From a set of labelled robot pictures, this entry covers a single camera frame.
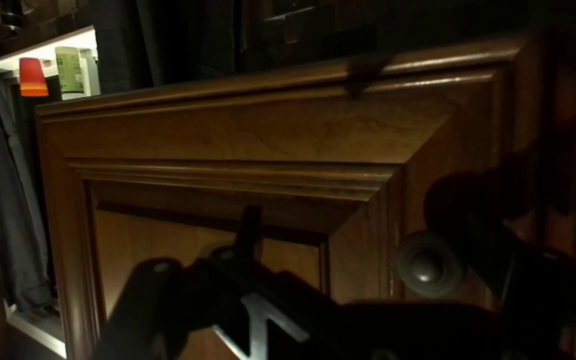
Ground dark blue curtain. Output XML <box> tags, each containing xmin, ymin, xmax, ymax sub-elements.
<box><xmin>0</xmin><ymin>86</ymin><xmax>56</xmax><ymax>310</ymax></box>

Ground wooden cabinet door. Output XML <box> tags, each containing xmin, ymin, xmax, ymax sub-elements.
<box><xmin>38</xmin><ymin>37</ymin><xmax>546</xmax><ymax>360</ymax></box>

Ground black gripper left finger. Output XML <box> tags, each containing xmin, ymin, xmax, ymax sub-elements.
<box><xmin>92</xmin><ymin>258</ymin><xmax>236</xmax><ymax>360</ymax></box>

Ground dark round cabinet knob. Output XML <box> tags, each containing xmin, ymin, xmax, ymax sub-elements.
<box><xmin>394</xmin><ymin>233</ymin><xmax>466</xmax><ymax>298</ymax></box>

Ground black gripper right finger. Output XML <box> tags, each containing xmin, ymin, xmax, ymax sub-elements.
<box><xmin>424</xmin><ymin>175</ymin><xmax>576</xmax><ymax>332</ymax></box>

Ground orange cup on sill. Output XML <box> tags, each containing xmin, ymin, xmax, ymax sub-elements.
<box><xmin>20</xmin><ymin>58</ymin><xmax>49</xmax><ymax>98</ymax></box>

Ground white window frame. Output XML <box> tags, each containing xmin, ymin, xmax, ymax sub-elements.
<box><xmin>0</xmin><ymin>27</ymin><xmax>101</xmax><ymax>360</ymax></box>

